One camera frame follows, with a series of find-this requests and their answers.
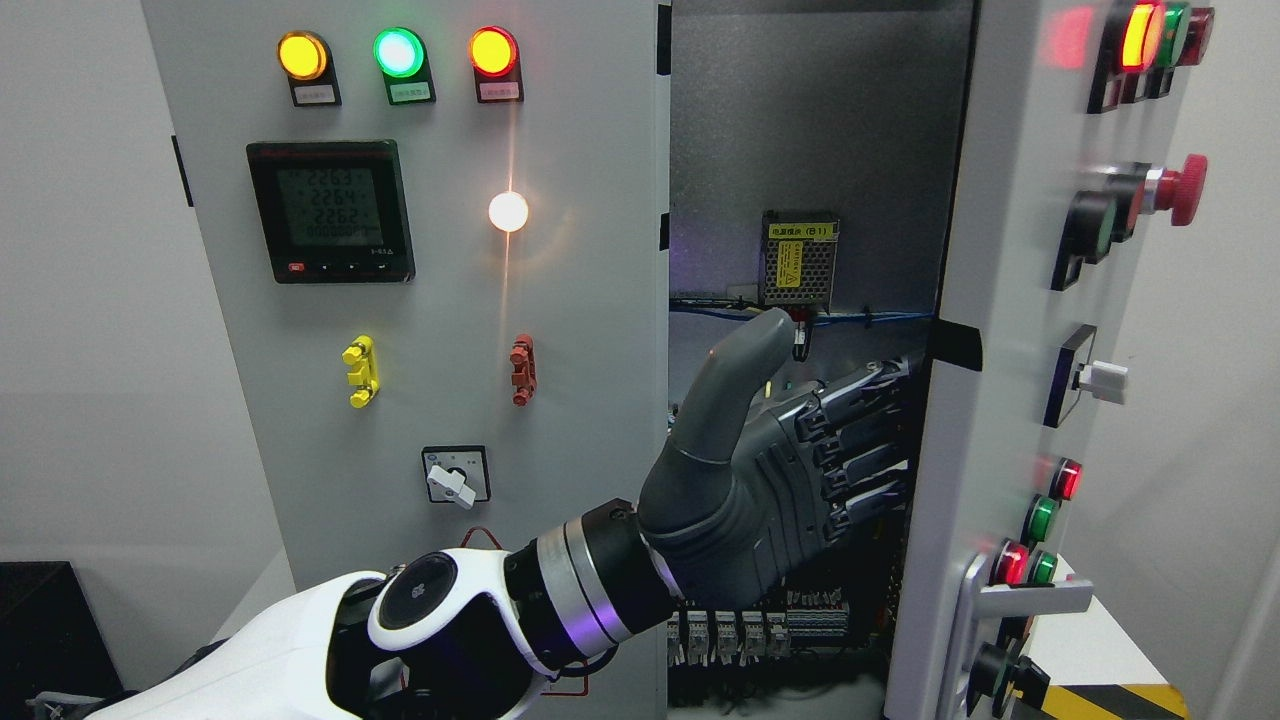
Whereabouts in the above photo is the grey cabinet door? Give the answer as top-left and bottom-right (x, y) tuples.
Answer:
(882, 1), (1215, 719)
(140, 0), (673, 720)

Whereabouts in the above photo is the yellow terminal connector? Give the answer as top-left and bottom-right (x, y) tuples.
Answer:
(342, 334), (380, 409)

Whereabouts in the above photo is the red emergency stop button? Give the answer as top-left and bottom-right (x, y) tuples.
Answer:
(1140, 152), (1210, 227)

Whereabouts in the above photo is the relay and terminal row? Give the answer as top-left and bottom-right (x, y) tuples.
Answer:
(666, 589), (851, 667)

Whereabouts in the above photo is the black digital power meter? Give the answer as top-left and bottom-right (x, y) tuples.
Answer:
(246, 138), (415, 284)

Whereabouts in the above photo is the red terminal connector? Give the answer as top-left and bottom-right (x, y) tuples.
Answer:
(508, 333), (538, 407)

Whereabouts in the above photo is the white rotary selector switch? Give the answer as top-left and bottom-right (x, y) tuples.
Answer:
(421, 445), (492, 510)

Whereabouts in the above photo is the green indicator lamp left door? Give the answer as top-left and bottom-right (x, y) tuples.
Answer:
(372, 26), (426, 79)

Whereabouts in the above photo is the red electric hazard warning sticker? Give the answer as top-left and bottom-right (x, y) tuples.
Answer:
(458, 527), (504, 551)

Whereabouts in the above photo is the red indicator lamp left door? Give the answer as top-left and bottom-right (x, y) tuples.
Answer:
(468, 26), (518, 79)

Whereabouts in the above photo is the yellow indicator lamp left door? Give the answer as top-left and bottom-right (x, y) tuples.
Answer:
(276, 31), (330, 82)

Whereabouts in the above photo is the white selector switch right door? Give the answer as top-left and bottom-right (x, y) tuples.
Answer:
(1042, 324), (1129, 428)

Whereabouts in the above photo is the silver door handle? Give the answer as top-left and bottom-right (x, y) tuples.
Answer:
(936, 539), (1094, 719)

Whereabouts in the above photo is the perforated metal power supply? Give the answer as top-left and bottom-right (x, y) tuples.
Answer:
(758, 210), (841, 307)

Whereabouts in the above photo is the grey robotic left hand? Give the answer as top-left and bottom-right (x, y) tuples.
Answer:
(637, 310), (919, 609)

